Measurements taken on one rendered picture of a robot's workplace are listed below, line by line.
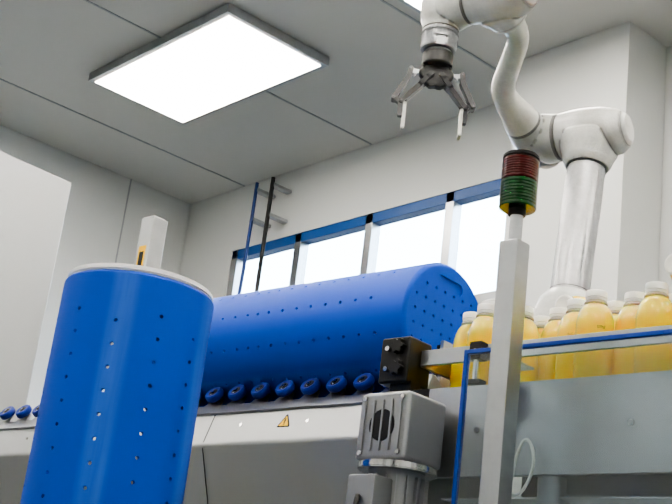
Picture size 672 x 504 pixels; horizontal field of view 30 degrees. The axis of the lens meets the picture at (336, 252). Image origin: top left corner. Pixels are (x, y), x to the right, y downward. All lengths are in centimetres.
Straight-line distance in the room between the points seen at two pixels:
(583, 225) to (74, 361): 148
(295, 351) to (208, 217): 581
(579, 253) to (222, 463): 106
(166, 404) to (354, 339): 52
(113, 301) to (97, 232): 600
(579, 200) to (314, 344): 93
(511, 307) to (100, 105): 561
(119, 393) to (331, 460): 54
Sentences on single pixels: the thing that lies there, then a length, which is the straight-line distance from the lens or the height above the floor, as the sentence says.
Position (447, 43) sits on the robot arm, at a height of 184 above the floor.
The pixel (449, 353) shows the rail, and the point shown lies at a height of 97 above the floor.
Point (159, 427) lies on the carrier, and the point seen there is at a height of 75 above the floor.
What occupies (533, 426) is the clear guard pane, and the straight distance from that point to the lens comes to 211.
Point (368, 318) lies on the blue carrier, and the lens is 258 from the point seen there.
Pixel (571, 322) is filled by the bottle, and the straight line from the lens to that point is 229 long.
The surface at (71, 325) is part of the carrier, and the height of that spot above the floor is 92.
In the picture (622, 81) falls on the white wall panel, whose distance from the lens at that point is 586.
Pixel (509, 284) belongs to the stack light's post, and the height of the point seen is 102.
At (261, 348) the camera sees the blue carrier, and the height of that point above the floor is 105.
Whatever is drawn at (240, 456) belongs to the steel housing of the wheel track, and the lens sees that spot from 275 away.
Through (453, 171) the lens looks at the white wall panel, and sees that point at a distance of 682.
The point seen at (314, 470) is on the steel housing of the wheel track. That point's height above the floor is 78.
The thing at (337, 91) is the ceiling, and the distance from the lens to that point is 684.
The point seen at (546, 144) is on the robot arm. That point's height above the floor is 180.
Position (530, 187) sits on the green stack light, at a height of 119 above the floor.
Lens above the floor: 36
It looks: 19 degrees up
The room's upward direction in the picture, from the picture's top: 7 degrees clockwise
